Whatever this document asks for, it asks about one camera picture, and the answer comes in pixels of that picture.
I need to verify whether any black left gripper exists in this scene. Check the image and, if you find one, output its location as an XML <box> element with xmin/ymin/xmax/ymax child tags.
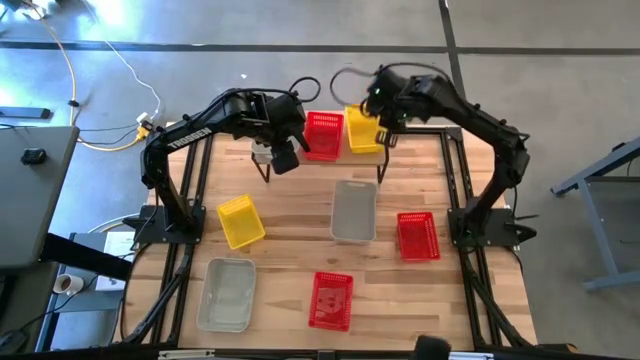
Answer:
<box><xmin>267</xmin><ymin>93</ymin><xmax>312</xmax><ymax>176</ymax></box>

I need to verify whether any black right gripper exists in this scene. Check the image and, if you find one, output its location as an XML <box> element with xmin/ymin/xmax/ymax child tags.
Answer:
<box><xmin>366</xmin><ymin>68</ymin><xmax>419</xmax><ymax>149</ymax></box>

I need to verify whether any red slotted plastic basket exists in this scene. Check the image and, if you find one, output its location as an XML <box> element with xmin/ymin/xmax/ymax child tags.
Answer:
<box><xmin>303</xmin><ymin>110</ymin><xmax>346</xmax><ymax>163</ymax></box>
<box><xmin>396</xmin><ymin>211</ymin><xmax>442</xmax><ymax>263</ymax></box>
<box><xmin>307</xmin><ymin>271</ymin><xmax>355</xmax><ymax>333</ymax></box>

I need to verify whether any yellow slotted plastic basket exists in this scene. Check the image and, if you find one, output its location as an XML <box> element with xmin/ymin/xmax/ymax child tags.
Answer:
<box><xmin>343</xmin><ymin>103</ymin><xmax>390</xmax><ymax>155</ymax></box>
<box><xmin>215</xmin><ymin>193</ymin><xmax>267</xmax><ymax>251</ymax></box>

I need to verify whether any person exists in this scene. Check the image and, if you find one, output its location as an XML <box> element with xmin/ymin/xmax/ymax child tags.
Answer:
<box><xmin>412</xmin><ymin>334</ymin><xmax>453</xmax><ymax>360</ymax></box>

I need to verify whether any black desk beam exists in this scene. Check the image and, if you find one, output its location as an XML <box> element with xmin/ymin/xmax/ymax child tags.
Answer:
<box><xmin>38</xmin><ymin>232</ymin><xmax>134</xmax><ymax>282</ymax></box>

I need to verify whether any small black device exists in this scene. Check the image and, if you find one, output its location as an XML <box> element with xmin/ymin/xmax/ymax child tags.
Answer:
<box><xmin>19</xmin><ymin>147</ymin><xmax>49</xmax><ymax>166</ymax></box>

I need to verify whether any white cup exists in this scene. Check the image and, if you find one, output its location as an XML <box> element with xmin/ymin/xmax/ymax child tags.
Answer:
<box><xmin>52</xmin><ymin>273</ymin><xmax>85</xmax><ymax>296</ymax></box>

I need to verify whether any grey desk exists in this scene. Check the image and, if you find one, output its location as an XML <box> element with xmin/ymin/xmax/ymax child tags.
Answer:
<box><xmin>0</xmin><ymin>124</ymin><xmax>81</xmax><ymax>271</ymax></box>

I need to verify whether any flat black bar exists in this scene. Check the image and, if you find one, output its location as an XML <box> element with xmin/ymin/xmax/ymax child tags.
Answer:
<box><xmin>0</xmin><ymin>106</ymin><xmax>53</xmax><ymax>120</ymax></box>

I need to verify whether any black computer mouse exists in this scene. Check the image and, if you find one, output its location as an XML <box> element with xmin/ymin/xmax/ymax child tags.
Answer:
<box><xmin>0</xmin><ymin>329</ymin><xmax>29</xmax><ymax>356</ymax></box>

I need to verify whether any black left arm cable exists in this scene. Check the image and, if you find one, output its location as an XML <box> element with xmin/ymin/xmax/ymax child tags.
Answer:
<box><xmin>287</xmin><ymin>75</ymin><xmax>322</xmax><ymax>105</ymax></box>

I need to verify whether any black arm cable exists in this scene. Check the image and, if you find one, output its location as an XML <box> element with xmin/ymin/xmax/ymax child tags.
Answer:
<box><xmin>287</xmin><ymin>75</ymin><xmax>322</xmax><ymax>105</ymax></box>
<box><xmin>328</xmin><ymin>61</ymin><xmax>381</xmax><ymax>109</ymax></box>

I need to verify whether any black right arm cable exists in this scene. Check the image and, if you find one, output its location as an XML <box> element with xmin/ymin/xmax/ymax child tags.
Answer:
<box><xmin>328</xmin><ymin>61</ymin><xmax>381</xmax><ymax>109</ymax></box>

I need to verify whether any black aluminium table frame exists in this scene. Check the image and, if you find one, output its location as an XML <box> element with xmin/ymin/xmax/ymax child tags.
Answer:
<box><xmin>113</xmin><ymin>124</ymin><xmax>540</xmax><ymax>360</ymax></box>

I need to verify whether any white and yellow cable plug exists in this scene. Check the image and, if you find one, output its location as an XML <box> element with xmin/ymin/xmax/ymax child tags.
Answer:
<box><xmin>135</xmin><ymin>112</ymin><xmax>155</xmax><ymax>142</ymax></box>

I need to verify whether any white floor cable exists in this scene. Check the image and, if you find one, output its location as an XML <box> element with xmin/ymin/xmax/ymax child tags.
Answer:
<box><xmin>82</xmin><ymin>0</ymin><xmax>162</xmax><ymax>121</ymax></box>

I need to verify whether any grey-blue steel table frame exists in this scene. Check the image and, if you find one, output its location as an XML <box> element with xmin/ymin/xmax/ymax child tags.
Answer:
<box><xmin>549</xmin><ymin>134</ymin><xmax>640</xmax><ymax>294</ymax></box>

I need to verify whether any yellow floor cable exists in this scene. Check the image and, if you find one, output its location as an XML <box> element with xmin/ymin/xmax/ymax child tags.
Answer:
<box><xmin>22</xmin><ymin>0</ymin><xmax>151</xmax><ymax>153</ymax></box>

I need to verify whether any thin black cable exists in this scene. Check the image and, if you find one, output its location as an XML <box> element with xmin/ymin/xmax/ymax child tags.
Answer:
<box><xmin>14</xmin><ymin>272</ymin><xmax>101</xmax><ymax>334</ymax></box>

